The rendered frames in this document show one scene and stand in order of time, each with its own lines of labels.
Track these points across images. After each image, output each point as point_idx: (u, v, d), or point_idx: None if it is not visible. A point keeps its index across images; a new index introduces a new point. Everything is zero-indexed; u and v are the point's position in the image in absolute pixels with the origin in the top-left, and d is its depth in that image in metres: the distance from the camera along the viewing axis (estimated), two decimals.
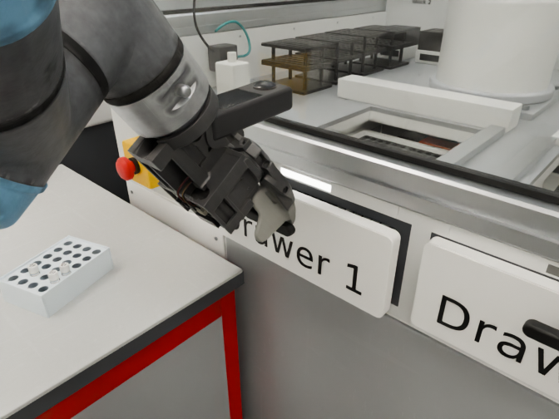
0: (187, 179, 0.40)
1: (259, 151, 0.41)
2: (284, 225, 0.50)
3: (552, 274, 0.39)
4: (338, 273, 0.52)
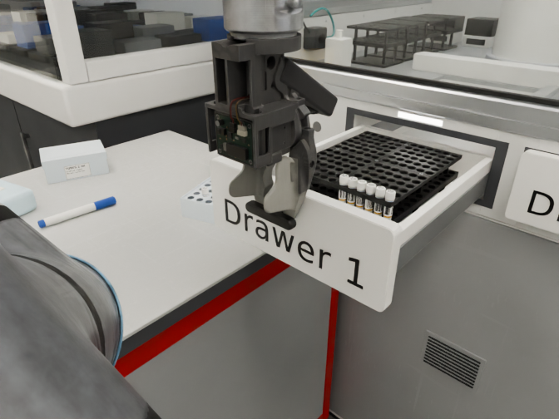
0: (244, 97, 0.42)
1: (308, 112, 0.45)
2: (285, 219, 0.50)
3: None
4: (340, 267, 0.52)
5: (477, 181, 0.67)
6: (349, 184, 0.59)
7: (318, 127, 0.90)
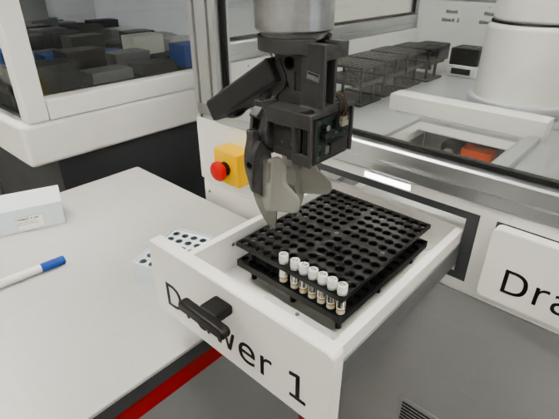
0: (327, 94, 0.43)
1: None
2: (218, 327, 0.44)
3: None
4: (281, 377, 0.46)
5: (445, 256, 0.62)
6: (300, 270, 0.54)
7: None
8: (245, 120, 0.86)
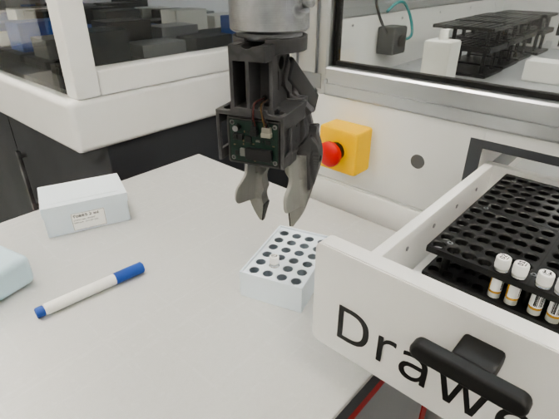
0: (261, 100, 0.41)
1: (313, 109, 0.46)
2: (515, 396, 0.26)
3: None
4: None
5: None
6: None
7: (419, 163, 0.66)
8: (366, 88, 0.68)
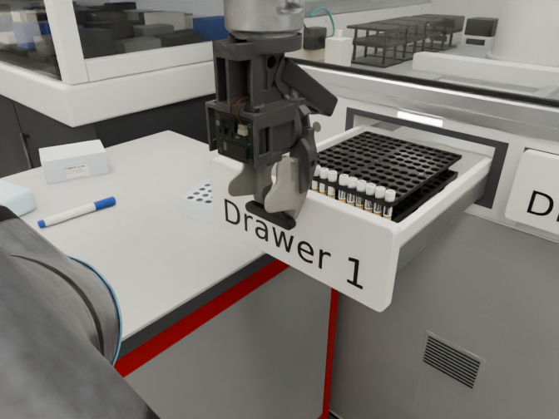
0: (244, 97, 0.42)
1: (309, 112, 0.45)
2: (285, 219, 0.50)
3: None
4: (339, 267, 0.52)
5: (477, 181, 0.67)
6: (349, 184, 0.59)
7: (318, 127, 0.90)
8: None
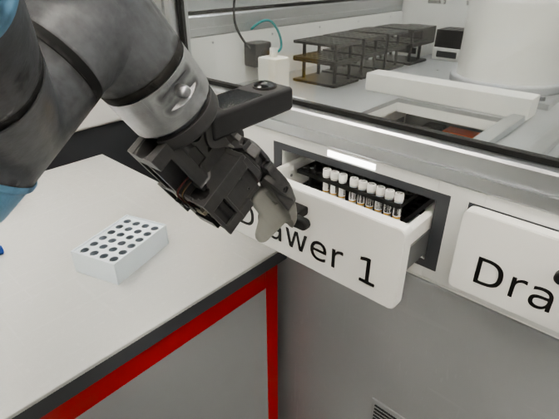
0: (187, 179, 0.40)
1: (259, 151, 0.41)
2: (300, 219, 0.52)
3: None
4: (352, 265, 0.54)
5: None
6: (359, 185, 0.61)
7: None
8: None
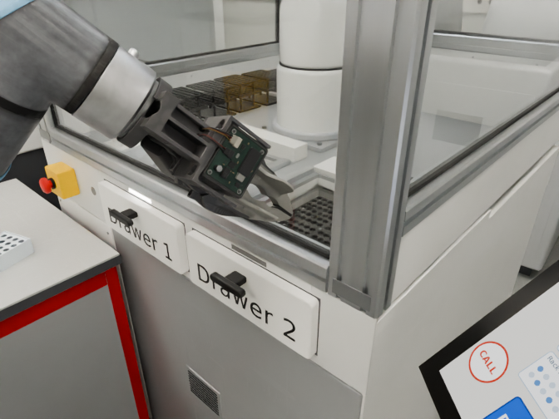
0: (201, 135, 0.41)
1: None
2: (126, 220, 0.86)
3: (234, 249, 0.73)
4: (161, 248, 0.88)
5: None
6: None
7: (94, 191, 1.05)
8: (66, 144, 1.07)
